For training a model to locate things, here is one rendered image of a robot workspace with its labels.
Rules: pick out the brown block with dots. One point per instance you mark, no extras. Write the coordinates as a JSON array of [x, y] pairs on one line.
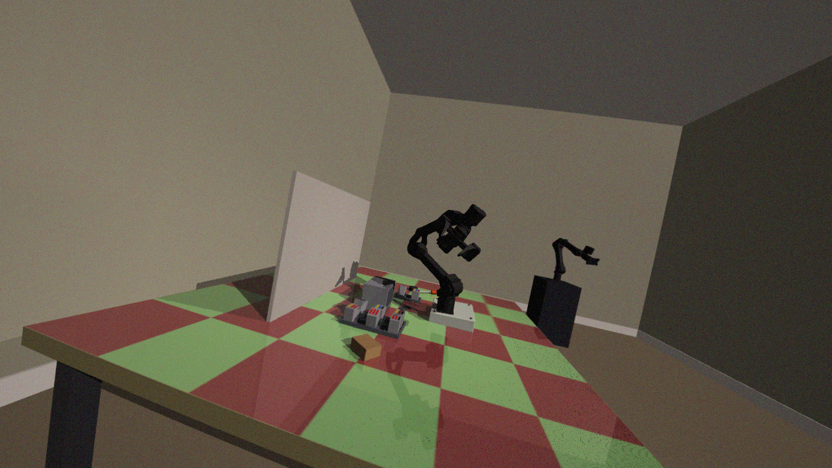
[[365, 346]]

